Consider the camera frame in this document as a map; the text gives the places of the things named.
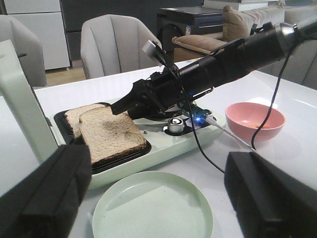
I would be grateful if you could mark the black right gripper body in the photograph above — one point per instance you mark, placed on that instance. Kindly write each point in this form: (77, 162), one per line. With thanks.
(165, 89)

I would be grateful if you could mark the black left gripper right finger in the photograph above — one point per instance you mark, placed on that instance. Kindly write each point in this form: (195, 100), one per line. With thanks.
(268, 202)

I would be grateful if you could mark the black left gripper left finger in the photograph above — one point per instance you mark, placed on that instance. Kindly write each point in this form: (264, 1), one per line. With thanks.
(46, 202)

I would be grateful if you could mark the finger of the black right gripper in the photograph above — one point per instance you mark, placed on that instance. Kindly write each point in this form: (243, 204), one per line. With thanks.
(125, 103)
(142, 111)

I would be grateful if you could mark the whole wheat bread slice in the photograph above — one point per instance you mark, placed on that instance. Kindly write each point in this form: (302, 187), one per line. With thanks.
(109, 136)

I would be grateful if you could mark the white bread slice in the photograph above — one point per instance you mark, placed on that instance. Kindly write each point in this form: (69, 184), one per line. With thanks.
(72, 117)

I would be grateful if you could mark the mint green breakfast maker lid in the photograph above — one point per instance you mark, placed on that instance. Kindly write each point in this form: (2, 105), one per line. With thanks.
(23, 103)

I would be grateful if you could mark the orange shrimp pieces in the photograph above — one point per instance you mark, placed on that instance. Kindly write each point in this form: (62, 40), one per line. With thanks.
(260, 126)

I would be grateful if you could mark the pink plastic bowl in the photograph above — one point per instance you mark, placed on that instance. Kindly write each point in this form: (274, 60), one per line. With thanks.
(244, 118)

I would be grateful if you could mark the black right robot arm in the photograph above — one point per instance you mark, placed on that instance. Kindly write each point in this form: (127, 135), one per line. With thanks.
(227, 63)

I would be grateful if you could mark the mint green breakfast maker base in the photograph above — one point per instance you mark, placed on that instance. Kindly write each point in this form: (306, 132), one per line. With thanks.
(160, 147)

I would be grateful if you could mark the left silver control knob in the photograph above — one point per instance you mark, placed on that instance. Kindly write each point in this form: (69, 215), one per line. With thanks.
(175, 125)

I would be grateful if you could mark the green circuit board right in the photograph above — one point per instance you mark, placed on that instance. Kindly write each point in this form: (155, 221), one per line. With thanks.
(199, 119)

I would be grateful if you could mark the right beige armchair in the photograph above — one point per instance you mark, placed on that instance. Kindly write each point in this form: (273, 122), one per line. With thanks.
(112, 44)

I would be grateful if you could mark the beige armchair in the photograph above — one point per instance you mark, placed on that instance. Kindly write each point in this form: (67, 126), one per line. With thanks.
(302, 65)
(112, 44)
(26, 44)

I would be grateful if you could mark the mint green round plate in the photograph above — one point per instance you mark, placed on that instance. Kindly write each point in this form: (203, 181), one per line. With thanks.
(153, 205)

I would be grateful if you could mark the beige sofa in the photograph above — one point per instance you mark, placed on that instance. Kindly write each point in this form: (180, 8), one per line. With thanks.
(238, 24)

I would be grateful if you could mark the left beige armchair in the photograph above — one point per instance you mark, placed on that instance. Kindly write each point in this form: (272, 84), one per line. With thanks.
(26, 44)

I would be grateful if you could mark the white refrigerator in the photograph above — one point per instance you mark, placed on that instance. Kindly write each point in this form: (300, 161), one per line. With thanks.
(44, 19)

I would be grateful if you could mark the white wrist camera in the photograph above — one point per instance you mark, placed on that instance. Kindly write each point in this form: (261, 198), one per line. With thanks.
(154, 51)

